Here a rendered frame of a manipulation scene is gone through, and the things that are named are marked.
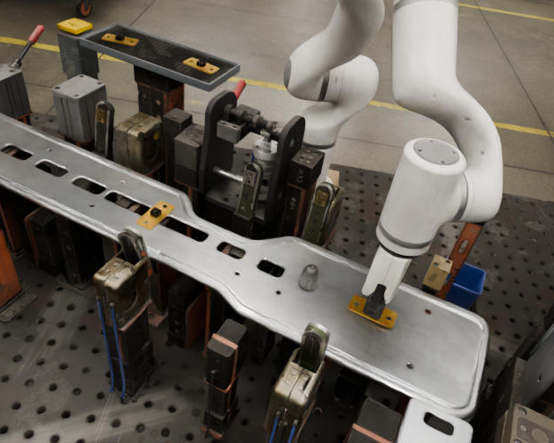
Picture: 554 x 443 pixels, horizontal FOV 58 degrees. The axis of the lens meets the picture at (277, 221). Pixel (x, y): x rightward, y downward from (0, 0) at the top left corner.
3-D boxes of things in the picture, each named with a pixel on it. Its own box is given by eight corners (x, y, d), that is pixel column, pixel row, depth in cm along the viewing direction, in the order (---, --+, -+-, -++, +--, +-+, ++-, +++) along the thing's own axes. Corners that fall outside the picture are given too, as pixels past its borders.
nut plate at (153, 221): (150, 230, 97) (149, 226, 97) (134, 222, 98) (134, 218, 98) (176, 207, 103) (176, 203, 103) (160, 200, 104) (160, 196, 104)
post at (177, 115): (166, 243, 137) (162, 114, 111) (177, 232, 141) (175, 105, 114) (181, 250, 136) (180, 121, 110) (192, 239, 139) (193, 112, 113)
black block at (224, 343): (188, 435, 99) (190, 351, 80) (217, 392, 107) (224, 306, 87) (223, 455, 97) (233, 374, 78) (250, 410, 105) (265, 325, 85)
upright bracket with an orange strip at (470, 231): (394, 365, 117) (476, 201, 84) (396, 360, 118) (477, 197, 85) (406, 370, 116) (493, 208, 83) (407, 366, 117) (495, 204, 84)
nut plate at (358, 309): (346, 308, 88) (348, 304, 88) (353, 294, 91) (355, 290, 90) (391, 329, 86) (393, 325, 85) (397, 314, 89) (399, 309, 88)
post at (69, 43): (77, 171, 155) (53, 31, 126) (94, 160, 161) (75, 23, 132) (97, 180, 153) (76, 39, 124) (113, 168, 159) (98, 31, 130)
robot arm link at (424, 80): (482, 28, 78) (477, 224, 77) (383, 18, 75) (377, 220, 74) (518, 2, 69) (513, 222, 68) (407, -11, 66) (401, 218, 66)
